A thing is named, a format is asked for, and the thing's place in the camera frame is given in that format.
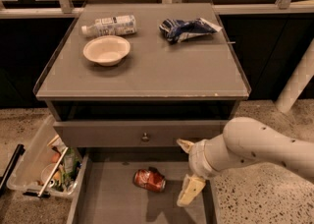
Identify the clear plastic storage bin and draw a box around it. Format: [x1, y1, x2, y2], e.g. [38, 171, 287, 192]
[7, 116, 80, 197]

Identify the white diagonal pole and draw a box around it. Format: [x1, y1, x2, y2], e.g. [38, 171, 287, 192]
[275, 39, 314, 113]

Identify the blue chip bag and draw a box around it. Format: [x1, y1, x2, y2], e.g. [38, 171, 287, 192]
[159, 18, 222, 43]

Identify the black bar on floor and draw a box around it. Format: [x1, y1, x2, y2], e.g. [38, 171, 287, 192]
[0, 144, 25, 196]

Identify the red coke can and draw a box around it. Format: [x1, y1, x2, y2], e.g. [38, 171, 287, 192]
[133, 167, 166, 193]

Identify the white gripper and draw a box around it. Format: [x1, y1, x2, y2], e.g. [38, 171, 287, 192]
[177, 139, 218, 207]

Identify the metal rod in bin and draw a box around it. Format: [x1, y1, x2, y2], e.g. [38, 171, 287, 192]
[37, 147, 69, 197]

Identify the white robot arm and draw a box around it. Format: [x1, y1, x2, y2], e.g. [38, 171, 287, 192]
[177, 117, 314, 207]

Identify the open grey middle drawer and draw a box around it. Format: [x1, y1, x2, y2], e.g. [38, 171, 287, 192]
[66, 147, 220, 224]

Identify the grey drawer cabinet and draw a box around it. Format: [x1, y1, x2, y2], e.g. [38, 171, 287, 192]
[32, 2, 252, 167]

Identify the white plastic bottle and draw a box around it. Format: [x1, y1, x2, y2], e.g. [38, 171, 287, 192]
[81, 15, 136, 37]

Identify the grey top drawer with knob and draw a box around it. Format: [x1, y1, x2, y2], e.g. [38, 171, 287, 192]
[54, 120, 227, 147]

